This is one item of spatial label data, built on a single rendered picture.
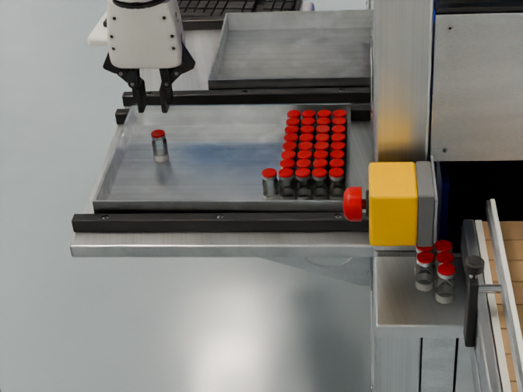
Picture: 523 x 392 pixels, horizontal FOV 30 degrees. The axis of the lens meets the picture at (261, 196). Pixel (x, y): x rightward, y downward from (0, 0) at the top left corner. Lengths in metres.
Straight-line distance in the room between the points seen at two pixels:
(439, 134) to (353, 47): 0.61
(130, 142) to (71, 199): 1.51
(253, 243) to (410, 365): 0.29
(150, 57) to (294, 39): 0.48
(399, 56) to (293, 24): 0.73
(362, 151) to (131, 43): 0.37
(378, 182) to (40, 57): 2.90
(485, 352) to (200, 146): 0.61
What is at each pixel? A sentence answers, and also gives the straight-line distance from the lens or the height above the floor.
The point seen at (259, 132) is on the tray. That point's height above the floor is 0.88.
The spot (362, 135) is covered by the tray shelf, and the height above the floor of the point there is 0.88.
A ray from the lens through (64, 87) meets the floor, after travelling 3.65.
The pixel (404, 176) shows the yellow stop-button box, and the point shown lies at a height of 1.03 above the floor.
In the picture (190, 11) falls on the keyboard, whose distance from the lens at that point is 2.05.
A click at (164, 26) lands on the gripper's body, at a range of 1.32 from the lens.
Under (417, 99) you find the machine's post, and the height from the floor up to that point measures 1.10.
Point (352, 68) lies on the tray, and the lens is 1.66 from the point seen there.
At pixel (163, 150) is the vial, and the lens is 1.43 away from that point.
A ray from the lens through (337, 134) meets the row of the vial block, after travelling 1.39.
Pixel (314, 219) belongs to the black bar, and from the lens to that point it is 1.27.
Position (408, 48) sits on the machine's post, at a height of 1.16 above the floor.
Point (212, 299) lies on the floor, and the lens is 2.54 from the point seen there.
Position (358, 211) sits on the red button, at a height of 1.00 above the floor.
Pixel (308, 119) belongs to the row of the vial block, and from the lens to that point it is 1.43.
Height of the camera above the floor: 1.65
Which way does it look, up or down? 35 degrees down
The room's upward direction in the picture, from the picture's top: 5 degrees counter-clockwise
